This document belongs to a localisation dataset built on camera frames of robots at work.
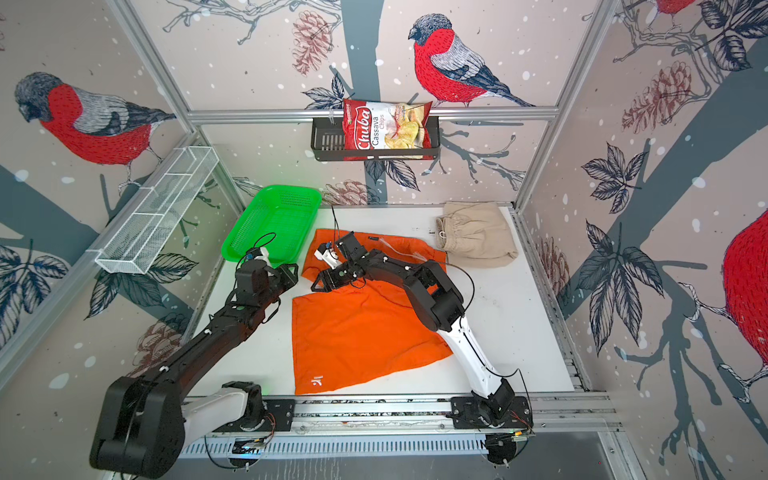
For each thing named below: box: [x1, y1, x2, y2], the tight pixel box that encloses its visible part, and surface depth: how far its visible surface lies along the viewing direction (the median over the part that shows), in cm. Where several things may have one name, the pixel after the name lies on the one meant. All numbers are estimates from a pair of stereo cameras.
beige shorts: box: [436, 201, 519, 269], surface depth 109 cm
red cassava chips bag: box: [343, 100, 433, 150], surface depth 90 cm
